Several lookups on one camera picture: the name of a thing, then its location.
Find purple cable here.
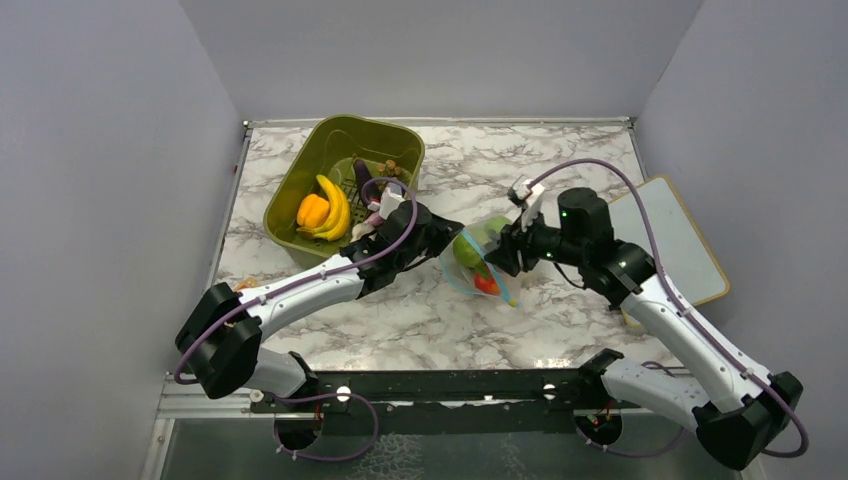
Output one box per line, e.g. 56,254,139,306
527,157,811,460
173,176,420,387

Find black mounting rail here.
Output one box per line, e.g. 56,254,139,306
250,368,629,436

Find brown fake nut cluster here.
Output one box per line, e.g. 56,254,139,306
377,159,404,179

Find white board with yellow rim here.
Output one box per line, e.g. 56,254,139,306
609,176,730,306

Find dark fake eggplant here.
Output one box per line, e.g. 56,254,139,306
352,158,380,207

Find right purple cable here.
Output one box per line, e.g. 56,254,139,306
527,157,811,460

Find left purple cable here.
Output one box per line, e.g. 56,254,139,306
173,176,420,387

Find red fake tomato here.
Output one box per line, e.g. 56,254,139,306
474,272,501,296

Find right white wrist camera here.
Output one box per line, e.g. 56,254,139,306
507,176,545,232

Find white red fake radish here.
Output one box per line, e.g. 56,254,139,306
351,221,379,242

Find clear zip top bag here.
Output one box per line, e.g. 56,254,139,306
439,214,521,308

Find yellow fake banana bunch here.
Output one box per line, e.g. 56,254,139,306
296,175,351,242

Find orange snack packet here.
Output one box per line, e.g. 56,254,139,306
234,277,259,291

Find green fake cabbage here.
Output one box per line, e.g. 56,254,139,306
452,228,491,269

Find olive green plastic bin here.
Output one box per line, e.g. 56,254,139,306
262,113,427,270

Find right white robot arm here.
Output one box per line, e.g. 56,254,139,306
485,185,803,471

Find orange fake bell pepper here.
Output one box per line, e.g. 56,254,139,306
296,194,330,229

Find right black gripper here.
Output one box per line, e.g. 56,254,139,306
485,205,587,276

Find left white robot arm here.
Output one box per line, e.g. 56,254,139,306
174,200,464,411

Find green fake lime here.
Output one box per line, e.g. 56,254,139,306
484,216,512,237

